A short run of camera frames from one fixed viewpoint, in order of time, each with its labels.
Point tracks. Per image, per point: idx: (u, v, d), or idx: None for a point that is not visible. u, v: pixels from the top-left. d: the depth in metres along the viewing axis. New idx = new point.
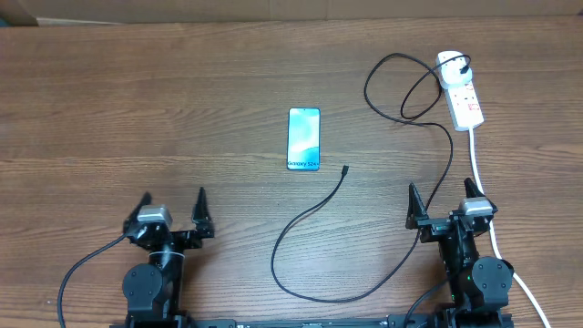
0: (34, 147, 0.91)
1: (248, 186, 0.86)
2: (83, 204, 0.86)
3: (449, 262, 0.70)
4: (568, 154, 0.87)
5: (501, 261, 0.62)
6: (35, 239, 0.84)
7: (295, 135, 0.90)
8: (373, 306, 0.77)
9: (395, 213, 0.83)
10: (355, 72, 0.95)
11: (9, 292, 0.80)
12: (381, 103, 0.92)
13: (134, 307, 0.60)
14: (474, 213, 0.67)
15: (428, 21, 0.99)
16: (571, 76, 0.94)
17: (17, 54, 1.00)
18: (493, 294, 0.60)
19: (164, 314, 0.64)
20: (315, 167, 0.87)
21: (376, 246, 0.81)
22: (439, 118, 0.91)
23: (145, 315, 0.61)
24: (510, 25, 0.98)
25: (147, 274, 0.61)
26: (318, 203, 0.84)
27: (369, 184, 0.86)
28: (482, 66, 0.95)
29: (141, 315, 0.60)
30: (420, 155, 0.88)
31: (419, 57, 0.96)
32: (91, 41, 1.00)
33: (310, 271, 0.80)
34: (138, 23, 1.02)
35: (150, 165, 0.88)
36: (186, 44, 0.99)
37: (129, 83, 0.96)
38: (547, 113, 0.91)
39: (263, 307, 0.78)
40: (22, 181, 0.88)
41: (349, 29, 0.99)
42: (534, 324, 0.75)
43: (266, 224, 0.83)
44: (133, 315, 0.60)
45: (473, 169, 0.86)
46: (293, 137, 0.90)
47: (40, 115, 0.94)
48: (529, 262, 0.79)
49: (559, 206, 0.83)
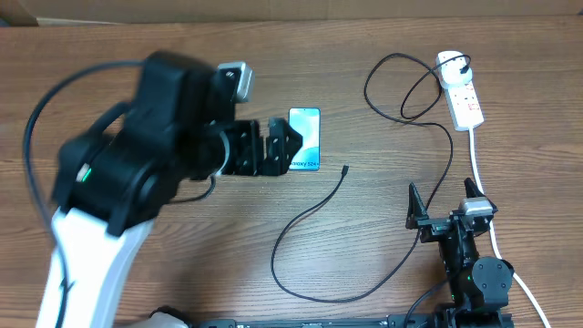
0: (33, 147, 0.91)
1: (248, 186, 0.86)
2: None
3: (449, 262, 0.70)
4: (568, 154, 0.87)
5: (501, 261, 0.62)
6: (35, 239, 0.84)
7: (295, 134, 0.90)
8: (373, 306, 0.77)
9: (395, 214, 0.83)
10: (355, 72, 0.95)
11: (9, 292, 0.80)
12: (381, 103, 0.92)
13: (138, 92, 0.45)
14: (474, 213, 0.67)
15: (429, 21, 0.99)
16: (571, 75, 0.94)
17: (17, 54, 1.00)
18: (494, 295, 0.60)
19: (169, 127, 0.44)
20: (315, 167, 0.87)
21: (376, 246, 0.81)
22: (439, 118, 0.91)
23: (164, 81, 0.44)
24: (510, 25, 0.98)
25: (168, 72, 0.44)
26: (318, 203, 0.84)
27: (369, 184, 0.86)
28: (482, 66, 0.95)
29: (161, 75, 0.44)
30: (420, 155, 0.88)
31: (419, 56, 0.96)
32: (90, 41, 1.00)
33: (310, 271, 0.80)
34: (138, 24, 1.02)
35: None
36: (186, 45, 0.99)
37: (130, 84, 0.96)
38: (547, 113, 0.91)
39: (263, 307, 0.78)
40: (21, 181, 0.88)
41: (349, 29, 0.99)
42: (534, 324, 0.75)
43: (266, 224, 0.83)
44: (133, 100, 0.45)
45: (472, 169, 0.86)
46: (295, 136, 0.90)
47: (40, 116, 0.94)
48: (529, 262, 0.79)
49: (559, 206, 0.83)
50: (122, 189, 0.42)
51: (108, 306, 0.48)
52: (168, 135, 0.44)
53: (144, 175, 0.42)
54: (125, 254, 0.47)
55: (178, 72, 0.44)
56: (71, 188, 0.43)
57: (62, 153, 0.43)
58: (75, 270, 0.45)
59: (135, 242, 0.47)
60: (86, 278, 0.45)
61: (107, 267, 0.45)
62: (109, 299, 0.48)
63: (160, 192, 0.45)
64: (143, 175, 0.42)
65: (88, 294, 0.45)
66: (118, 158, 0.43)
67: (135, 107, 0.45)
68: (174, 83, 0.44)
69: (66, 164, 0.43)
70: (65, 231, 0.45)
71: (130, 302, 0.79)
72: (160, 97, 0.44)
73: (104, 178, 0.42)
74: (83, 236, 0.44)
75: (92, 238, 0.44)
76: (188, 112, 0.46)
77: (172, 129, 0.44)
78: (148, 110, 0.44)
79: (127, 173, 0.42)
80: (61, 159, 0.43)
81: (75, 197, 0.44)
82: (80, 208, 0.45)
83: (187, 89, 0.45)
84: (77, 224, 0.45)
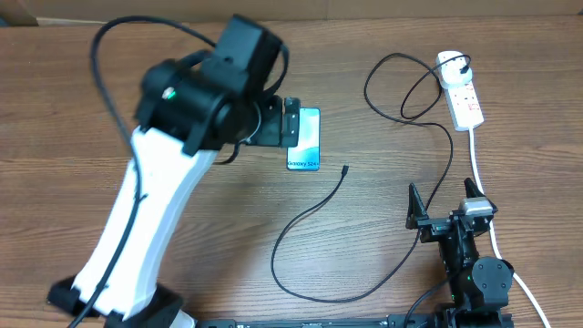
0: (33, 147, 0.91)
1: (248, 186, 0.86)
2: (82, 204, 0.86)
3: (449, 262, 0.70)
4: (568, 154, 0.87)
5: (501, 261, 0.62)
6: (35, 239, 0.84)
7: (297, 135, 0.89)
8: (373, 306, 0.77)
9: (395, 213, 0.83)
10: (355, 72, 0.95)
11: (9, 292, 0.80)
12: (381, 103, 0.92)
13: (220, 43, 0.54)
14: (474, 213, 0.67)
15: (429, 21, 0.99)
16: (571, 75, 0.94)
17: (17, 54, 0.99)
18: (494, 295, 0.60)
19: (242, 72, 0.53)
20: (315, 167, 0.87)
21: (376, 246, 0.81)
22: (439, 118, 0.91)
23: (247, 35, 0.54)
24: (510, 25, 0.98)
25: (250, 28, 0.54)
26: (318, 203, 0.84)
27: (369, 184, 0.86)
28: (482, 66, 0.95)
29: (245, 29, 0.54)
30: (420, 155, 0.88)
31: (419, 56, 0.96)
32: (90, 41, 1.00)
33: (310, 271, 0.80)
34: (138, 23, 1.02)
35: None
36: (187, 45, 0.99)
37: (129, 84, 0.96)
38: (547, 113, 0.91)
39: (263, 307, 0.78)
40: (22, 181, 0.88)
41: (349, 29, 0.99)
42: (534, 324, 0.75)
43: (266, 224, 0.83)
44: (213, 50, 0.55)
45: (472, 169, 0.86)
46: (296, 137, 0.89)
47: (40, 116, 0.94)
48: (529, 262, 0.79)
49: (559, 206, 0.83)
50: (203, 109, 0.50)
51: (168, 226, 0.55)
52: (241, 76, 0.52)
53: (219, 102, 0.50)
54: (189, 180, 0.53)
55: (259, 31, 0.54)
56: (158, 103, 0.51)
57: (154, 77, 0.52)
58: (147, 185, 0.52)
59: (199, 171, 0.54)
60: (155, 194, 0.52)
61: (175, 184, 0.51)
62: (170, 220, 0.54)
63: (230, 124, 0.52)
64: (220, 101, 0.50)
65: (154, 210, 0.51)
66: (199, 87, 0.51)
67: (216, 56, 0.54)
68: (252, 40, 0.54)
69: (158, 86, 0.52)
70: (143, 143, 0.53)
71: None
72: (239, 47, 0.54)
73: (186, 100, 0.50)
74: (159, 149, 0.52)
75: (165, 151, 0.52)
76: (256, 66, 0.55)
77: (244, 74, 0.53)
78: (227, 59, 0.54)
79: (208, 97, 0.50)
80: (152, 83, 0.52)
81: (158, 115, 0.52)
82: (160, 126, 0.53)
83: (262, 47, 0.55)
84: (155, 138, 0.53)
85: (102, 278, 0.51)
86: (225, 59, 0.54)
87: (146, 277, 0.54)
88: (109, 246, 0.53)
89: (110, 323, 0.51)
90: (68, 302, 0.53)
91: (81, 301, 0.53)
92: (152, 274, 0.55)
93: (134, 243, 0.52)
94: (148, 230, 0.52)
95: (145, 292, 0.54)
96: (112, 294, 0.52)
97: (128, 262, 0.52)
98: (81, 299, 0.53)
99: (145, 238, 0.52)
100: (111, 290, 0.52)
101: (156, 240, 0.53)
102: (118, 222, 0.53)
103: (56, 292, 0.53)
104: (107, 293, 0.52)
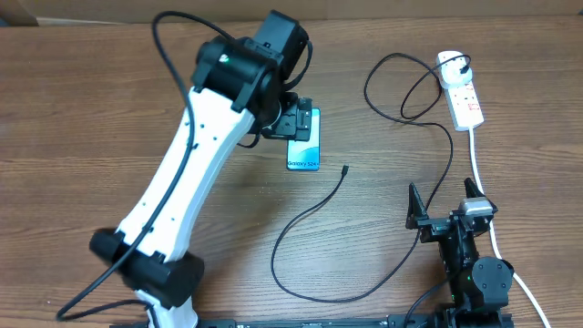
0: (33, 146, 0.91)
1: (248, 186, 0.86)
2: (82, 204, 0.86)
3: (449, 261, 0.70)
4: (567, 154, 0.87)
5: (501, 261, 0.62)
6: (35, 239, 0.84)
7: (303, 134, 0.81)
8: (373, 306, 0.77)
9: (395, 213, 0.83)
10: (355, 72, 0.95)
11: (9, 292, 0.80)
12: (381, 103, 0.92)
13: (260, 32, 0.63)
14: (474, 213, 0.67)
15: (429, 20, 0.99)
16: (571, 76, 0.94)
17: (17, 54, 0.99)
18: (493, 295, 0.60)
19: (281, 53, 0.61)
20: (314, 167, 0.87)
21: (376, 246, 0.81)
22: (439, 118, 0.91)
23: (285, 25, 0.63)
24: (510, 25, 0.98)
25: (288, 21, 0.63)
26: (318, 203, 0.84)
27: (369, 184, 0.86)
28: (482, 66, 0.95)
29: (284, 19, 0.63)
30: (420, 155, 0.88)
31: (419, 56, 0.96)
32: (90, 41, 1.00)
33: (310, 271, 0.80)
34: (138, 23, 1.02)
35: (150, 166, 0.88)
36: (187, 44, 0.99)
37: (129, 83, 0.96)
38: (547, 113, 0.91)
39: (263, 308, 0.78)
40: (22, 181, 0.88)
41: (349, 29, 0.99)
42: (534, 324, 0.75)
43: (266, 225, 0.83)
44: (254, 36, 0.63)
45: (472, 169, 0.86)
46: (301, 136, 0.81)
47: (40, 115, 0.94)
48: (529, 262, 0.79)
49: (559, 206, 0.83)
50: (250, 76, 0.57)
51: (209, 184, 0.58)
52: (279, 57, 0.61)
53: (264, 70, 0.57)
54: (233, 138, 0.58)
55: (292, 23, 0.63)
56: (211, 68, 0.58)
57: (208, 48, 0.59)
58: (199, 136, 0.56)
59: (240, 132, 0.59)
60: (206, 144, 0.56)
61: (227, 132, 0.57)
62: (211, 177, 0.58)
63: (271, 93, 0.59)
64: (265, 70, 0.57)
65: (204, 158, 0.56)
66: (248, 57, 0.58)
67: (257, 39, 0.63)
68: (287, 30, 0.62)
69: (211, 56, 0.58)
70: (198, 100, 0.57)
71: (130, 302, 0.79)
72: (276, 35, 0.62)
73: (235, 67, 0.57)
74: (212, 104, 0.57)
75: (219, 105, 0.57)
76: (291, 50, 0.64)
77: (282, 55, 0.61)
78: (267, 42, 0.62)
79: (254, 66, 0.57)
80: (205, 53, 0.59)
81: (209, 79, 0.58)
82: (213, 87, 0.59)
83: (295, 38, 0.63)
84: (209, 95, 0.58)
85: (149, 220, 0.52)
86: (263, 45, 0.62)
87: (185, 230, 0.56)
88: (157, 193, 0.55)
89: (153, 264, 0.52)
90: (108, 247, 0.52)
91: (123, 245, 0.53)
92: (188, 232, 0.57)
93: (183, 189, 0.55)
94: (195, 179, 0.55)
95: (182, 246, 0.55)
96: (156, 237, 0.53)
97: (176, 209, 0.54)
98: (123, 242, 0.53)
99: (194, 182, 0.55)
100: (155, 234, 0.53)
101: (199, 193, 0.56)
102: (167, 171, 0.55)
103: (100, 236, 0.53)
104: (151, 239, 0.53)
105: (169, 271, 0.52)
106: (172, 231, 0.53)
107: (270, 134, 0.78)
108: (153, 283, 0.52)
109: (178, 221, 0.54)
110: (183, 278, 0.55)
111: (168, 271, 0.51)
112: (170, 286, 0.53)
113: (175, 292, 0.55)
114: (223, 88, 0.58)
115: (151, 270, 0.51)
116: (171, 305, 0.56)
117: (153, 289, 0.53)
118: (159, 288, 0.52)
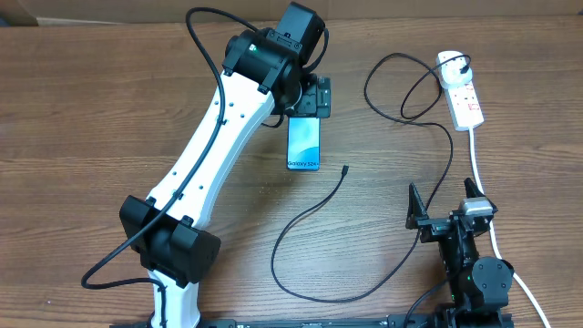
0: (33, 146, 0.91)
1: (248, 185, 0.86)
2: (82, 203, 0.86)
3: (449, 262, 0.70)
4: (567, 154, 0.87)
5: (501, 261, 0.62)
6: (35, 239, 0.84)
7: (324, 112, 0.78)
8: (373, 306, 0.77)
9: (395, 213, 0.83)
10: (355, 72, 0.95)
11: (9, 292, 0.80)
12: (381, 103, 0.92)
13: (280, 23, 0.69)
14: (474, 213, 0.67)
15: (429, 20, 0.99)
16: (571, 76, 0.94)
17: (17, 53, 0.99)
18: (493, 294, 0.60)
19: (300, 43, 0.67)
20: (315, 167, 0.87)
21: (376, 246, 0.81)
22: (439, 118, 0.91)
23: (304, 15, 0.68)
24: (510, 25, 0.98)
25: (306, 11, 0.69)
26: (318, 203, 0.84)
27: (369, 184, 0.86)
28: (482, 66, 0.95)
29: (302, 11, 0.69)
30: (420, 155, 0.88)
31: (419, 56, 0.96)
32: (90, 41, 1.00)
33: (310, 271, 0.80)
34: (138, 23, 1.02)
35: (150, 165, 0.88)
36: (186, 44, 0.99)
37: (129, 83, 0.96)
38: (547, 113, 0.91)
39: (263, 307, 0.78)
40: (22, 181, 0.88)
41: (349, 28, 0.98)
42: (534, 324, 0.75)
43: (266, 224, 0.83)
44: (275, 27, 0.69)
45: (472, 169, 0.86)
46: (322, 114, 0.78)
47: (40, 115, 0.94)
48: (529, 262, 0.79)
49: (559, 206, 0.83)
50: (273, 64, 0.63)
51: (232, 160, 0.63)
52: (298, 46, 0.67)
53: (286, 60, 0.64)
54: (258, 117, 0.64)
55: (311, 13, 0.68)
56: (240, 56, 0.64)
57: (235, 40, 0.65)
58: (229, 113, 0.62)
59: (262, 114, 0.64)
60: (233, 121, 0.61)
61: (253, 109, 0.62)
62: (236, 153, 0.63)
63: (291, 81, 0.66)
64: (288, 60, 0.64)
65: (231, 134, 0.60)
66: (272, 48, 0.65)
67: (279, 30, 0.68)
68: (306, 19, 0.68)
69: (240, 46, 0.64)
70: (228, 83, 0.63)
71: (130, 302, 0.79)
72: (295, 25, 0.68)
73: (261, 57, 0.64)
74: (241, 86, 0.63)
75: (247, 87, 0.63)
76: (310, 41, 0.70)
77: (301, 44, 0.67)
78: (288, 33, 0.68)
79: (278, 56, 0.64)
80: (234, 43, 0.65)
81: (239, 66, 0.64)
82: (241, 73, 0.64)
83: (313, 26, 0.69)
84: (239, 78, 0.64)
85: (180, 186, 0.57)
86: (283, 35, 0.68)
87: (209, 199, 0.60)
88: (187, 163, 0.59)
89: (182, 227, 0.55)
90: (142, 210, 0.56)
91: (153, 210, 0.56)
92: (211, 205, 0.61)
93: (211, 160, 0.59)
94: (223, 151, 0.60)
95: (207, 216, 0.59)
96: (185, 204, 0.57)
97: (204, 178, 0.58)
98: (155, 207, 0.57)
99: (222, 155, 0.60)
100: (185, 200, 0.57)
101: (225, 167, 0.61)
102: (197, 144, 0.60)
103: (131, 202, 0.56)
104: (180, 204, 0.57)
105: (197, 235, 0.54)
106: (200, 199, 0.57)
107: (292, 113, 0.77)
108: (180, 247, 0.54)
109: (206, 189, 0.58)
110: (207, 250, 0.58)
111: (196, 235, 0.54)
112: (196, 252, 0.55)
113: (199, 261, 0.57)
114: (250, 74, 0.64)
115: (180, 232, 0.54)
116: (193, 277, 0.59)
117: (178, 254, 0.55)
118: (185, 252, 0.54)
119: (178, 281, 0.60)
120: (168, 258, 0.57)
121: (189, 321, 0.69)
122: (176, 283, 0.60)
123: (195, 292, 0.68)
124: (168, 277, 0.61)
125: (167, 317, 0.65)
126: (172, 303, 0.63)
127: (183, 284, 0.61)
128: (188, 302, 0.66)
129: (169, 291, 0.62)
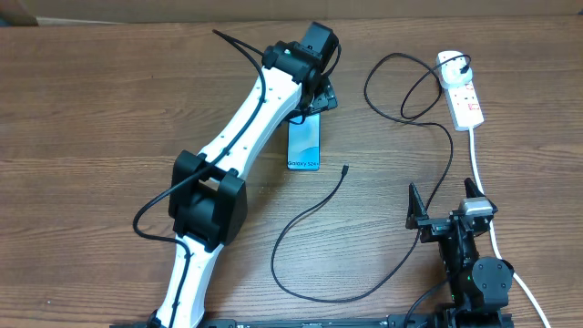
0: (33, 146, 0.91)
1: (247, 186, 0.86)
2: (82, 204, 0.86)
3: (449, 262, 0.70)
4: (568, 154, 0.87)
5: (501, 261, 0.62)
6: (35, 239, 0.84)
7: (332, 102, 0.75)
8: (372, 306, 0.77)
9: (395, 213, 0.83)
10: (355, 72, 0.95)
11: (9, 292, 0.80)
12: (381, 103, 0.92)
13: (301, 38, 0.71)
14: (474, 213, 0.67)
15: (429, 20, 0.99)
16: (571, 76, 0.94)
17: (17, 53, 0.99)
18: (493, 294, 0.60)
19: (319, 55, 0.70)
20: (315, 167, 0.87)
21: (376, 246, 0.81)
22: (439, 118, 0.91)
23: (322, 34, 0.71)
24: (510, 25, 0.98)
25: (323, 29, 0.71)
26: (318, 203, 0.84)
27: (369, 184, 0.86)
28: (482, 66, 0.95)
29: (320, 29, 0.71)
30: (420, 155, 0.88)
31: (419, 56, 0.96)
32: (90, 41, 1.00)
33: (309, 271, 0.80)
34: (138, 23, 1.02)
35: (150, 166, 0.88)
36: (186, 44, 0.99)
37: (129, 83, 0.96)
38: (547, 113, 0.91)
39: (263, 307, 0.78)
40: (22, 181, 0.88)
41: (349, 28, 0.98)
42: (535, 324, 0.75)
43: (266, 224, 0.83)
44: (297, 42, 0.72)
45: (473, 169, 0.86)
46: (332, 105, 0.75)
47: (40, 115, 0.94)
48: (530, 262, 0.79)
49: (559, 206, 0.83)
50: (301, 67, 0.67)
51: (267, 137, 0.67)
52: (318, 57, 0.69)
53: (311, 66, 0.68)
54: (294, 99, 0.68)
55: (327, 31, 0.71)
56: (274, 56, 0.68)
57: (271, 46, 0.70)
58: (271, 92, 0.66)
59: (294, 101, 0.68)
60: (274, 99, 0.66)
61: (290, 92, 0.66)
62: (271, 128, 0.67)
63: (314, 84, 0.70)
64: (312, 65, 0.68)
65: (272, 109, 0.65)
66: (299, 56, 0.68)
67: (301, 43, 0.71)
68: (325, 35, 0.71)
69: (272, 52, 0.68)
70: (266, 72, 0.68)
71: (130, 302, 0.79)
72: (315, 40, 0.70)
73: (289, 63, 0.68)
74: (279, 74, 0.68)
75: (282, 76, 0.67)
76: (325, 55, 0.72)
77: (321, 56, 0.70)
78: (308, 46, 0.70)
79: (305, 61, 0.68)
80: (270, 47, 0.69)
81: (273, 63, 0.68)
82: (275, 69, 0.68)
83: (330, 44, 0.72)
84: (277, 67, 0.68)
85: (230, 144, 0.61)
86: (307, 46, 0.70)
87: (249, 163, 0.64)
88: (234, 128, 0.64)
89: (230, 177, 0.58)
90: (194, 162, 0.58)
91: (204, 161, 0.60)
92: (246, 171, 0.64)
93: (255, 129, 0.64)
94: (264, 122, 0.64)
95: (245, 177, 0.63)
96: (232, 159, 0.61)
97: (249, 140, 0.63)
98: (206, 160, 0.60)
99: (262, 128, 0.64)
100: (232, 157, 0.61)
101: (262, 137, 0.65)
102: (242, 114, 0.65)
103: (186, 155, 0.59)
104: (227, 160, 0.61)
105: (241, 185, 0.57)
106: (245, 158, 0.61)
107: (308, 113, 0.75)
108: (227, 195, 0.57)
109: (250, 150, 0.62)
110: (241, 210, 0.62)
111: (241, 182, 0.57)
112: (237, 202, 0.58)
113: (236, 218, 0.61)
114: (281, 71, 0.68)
115: (227, 181, 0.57)
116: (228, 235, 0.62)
117: (223, 205, 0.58)
118: (230, 200, 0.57)
119: (207, 246, 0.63)
120: (206, 214, 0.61)
121: (198, 308, 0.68)
122: (205, 248, 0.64)
123: (206, 282, 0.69)
124: (199, 242, 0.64)
125: (179, 301, 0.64)
126: (190, 279, 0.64)
127: (211, 249, 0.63)
128: (202, 284, 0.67)
129: (194, 262, 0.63)
